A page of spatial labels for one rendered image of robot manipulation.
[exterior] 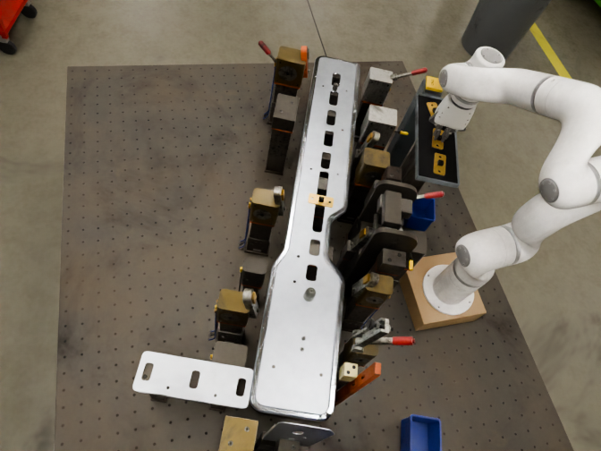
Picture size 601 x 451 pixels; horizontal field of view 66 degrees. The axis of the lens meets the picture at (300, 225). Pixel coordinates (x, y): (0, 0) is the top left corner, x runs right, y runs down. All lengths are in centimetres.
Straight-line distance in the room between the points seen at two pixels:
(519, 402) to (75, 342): 150
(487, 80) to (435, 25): 299
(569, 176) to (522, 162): 246
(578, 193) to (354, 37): 294
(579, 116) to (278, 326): 88
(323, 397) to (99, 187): 115
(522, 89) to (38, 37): 308
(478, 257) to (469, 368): 55
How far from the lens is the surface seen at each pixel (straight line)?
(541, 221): 125
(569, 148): 112
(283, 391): 128
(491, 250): 139
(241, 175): 190
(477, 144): 345
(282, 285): 136
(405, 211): 139
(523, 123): 381
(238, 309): 127
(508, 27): 393
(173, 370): 128
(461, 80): 132
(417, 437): 168
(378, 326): 115
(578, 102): 114
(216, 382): 127
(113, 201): 186
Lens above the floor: 225
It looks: 59 degrees down
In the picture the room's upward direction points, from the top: 18 degrees clockwise
